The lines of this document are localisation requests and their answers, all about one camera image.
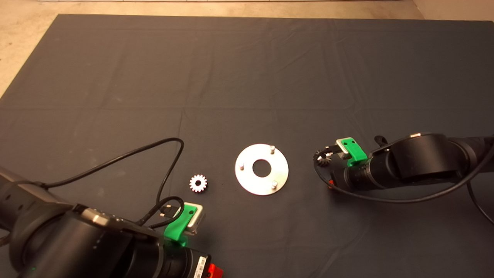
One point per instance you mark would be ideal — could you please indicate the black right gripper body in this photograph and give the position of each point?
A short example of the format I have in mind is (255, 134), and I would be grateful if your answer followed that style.
(355, 177)

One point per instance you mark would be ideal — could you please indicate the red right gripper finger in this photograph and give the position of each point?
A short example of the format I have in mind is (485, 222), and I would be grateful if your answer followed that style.
(332, 184)

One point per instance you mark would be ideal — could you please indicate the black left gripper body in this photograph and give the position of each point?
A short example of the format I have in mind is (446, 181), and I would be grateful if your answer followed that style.
(183, 266)

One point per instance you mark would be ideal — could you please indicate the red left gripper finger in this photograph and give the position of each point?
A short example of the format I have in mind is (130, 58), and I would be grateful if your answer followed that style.
(215, 272)

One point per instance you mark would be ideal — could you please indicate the dark steel spur gear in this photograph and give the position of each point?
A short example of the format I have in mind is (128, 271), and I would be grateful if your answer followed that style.
(322, 160)

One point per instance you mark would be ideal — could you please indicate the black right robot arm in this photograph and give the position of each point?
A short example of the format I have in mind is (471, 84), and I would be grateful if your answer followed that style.
(424, 156)

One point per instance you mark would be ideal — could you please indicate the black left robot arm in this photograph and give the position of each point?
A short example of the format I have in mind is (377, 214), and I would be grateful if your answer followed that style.
(58, 239)

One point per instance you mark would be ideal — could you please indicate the round metal carrier plate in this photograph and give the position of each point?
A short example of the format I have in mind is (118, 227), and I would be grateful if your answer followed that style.
(247, 181)

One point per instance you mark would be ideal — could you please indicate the bright steel spur gear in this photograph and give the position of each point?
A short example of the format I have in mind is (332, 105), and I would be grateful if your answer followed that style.
(193, 185)

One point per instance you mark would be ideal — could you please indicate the dark grey table cloth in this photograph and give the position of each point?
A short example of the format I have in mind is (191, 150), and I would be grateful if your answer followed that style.
(247, 77)

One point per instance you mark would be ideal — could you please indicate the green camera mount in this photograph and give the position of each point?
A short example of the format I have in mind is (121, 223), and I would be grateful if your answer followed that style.
(177, 229)
(357, 154)

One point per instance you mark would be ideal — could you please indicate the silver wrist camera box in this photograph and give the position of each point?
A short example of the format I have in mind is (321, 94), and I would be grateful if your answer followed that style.
(196, 220)
(341, 146)

